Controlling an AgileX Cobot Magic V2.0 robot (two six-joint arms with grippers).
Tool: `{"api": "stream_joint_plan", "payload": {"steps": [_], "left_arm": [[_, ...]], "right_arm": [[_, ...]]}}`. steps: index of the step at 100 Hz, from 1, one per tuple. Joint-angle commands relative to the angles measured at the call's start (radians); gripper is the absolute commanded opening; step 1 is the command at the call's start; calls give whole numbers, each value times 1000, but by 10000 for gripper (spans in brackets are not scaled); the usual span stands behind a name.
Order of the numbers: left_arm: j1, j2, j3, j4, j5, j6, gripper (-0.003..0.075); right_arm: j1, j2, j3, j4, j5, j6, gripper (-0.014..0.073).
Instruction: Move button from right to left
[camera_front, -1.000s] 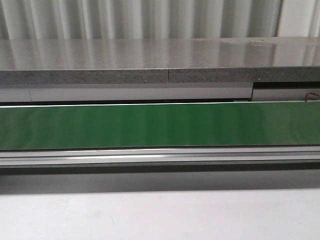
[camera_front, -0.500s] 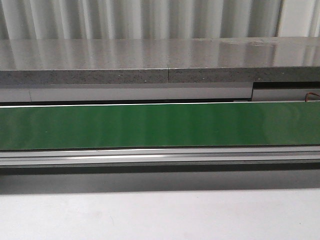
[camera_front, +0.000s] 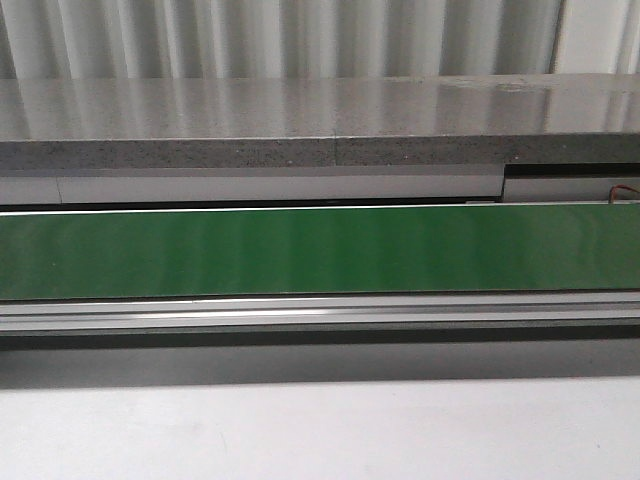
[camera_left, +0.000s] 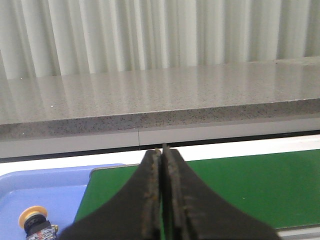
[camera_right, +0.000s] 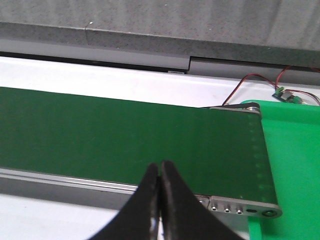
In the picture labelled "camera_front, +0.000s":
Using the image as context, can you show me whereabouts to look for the rear grey conveyor rail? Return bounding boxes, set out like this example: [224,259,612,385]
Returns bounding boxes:
[1,163,639,207]

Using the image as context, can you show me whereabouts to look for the front aluminium conveyor rail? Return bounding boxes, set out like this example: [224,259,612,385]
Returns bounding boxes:
[1,291,639,334]

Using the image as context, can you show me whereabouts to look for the red wire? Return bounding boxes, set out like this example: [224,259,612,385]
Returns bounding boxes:
[606,184,640,205]

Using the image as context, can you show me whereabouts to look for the grey stone countertop slab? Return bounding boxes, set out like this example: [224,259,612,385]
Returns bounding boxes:
[1,74,639,171]

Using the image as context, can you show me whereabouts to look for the green conveyor belt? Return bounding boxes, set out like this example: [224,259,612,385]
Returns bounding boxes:
[1,204,639,301]

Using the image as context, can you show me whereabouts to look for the white corrugated curtain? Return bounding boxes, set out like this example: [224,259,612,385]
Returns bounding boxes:
[1,1,639,79]

